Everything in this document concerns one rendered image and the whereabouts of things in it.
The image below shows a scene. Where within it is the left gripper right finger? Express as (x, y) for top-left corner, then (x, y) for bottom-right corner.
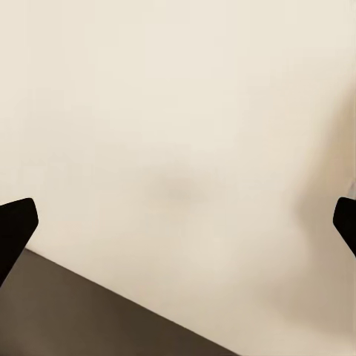
(333, 197), (356, 256)

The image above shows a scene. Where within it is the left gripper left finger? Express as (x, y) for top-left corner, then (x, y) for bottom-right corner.
(0, 197), (39, 285)

